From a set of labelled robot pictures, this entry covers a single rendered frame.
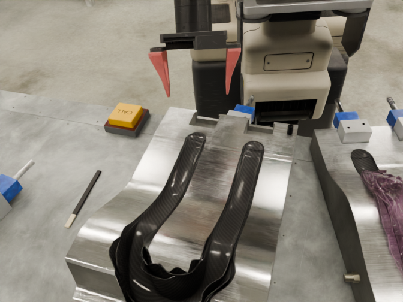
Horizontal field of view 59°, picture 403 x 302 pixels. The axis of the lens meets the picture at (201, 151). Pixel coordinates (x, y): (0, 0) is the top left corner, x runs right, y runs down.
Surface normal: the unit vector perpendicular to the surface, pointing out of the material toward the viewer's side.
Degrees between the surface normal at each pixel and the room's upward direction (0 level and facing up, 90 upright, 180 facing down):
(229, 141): 0
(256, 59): 98
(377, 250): 16
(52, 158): 0
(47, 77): 0
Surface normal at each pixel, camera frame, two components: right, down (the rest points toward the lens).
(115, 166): -0.07, -0.69
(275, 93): 0.00, 0.81
